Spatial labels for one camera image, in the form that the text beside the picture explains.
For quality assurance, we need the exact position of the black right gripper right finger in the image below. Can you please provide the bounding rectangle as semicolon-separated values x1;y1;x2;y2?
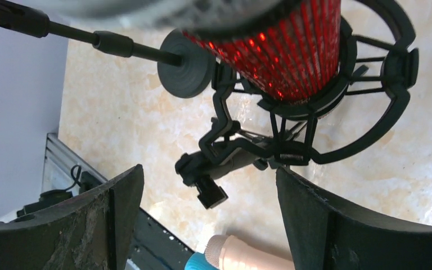
276;167;432;269

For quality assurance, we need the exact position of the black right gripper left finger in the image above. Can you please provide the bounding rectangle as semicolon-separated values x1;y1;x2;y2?
0;165;144;269

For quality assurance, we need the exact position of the black shock-mount tripod stand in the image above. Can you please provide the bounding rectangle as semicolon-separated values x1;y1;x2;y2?
175;1;419;209

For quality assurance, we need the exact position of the red glitter microphone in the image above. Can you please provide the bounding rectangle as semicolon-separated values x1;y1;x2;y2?
38;1;341;103

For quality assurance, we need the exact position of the black round-base mic stand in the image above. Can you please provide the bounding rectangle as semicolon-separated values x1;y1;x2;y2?
0;1;217;98

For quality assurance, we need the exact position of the beige microphone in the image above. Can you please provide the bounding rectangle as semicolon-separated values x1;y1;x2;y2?
204;235;295;270

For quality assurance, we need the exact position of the light blue microphone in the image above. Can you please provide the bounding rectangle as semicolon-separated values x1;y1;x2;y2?
184;253;218;270

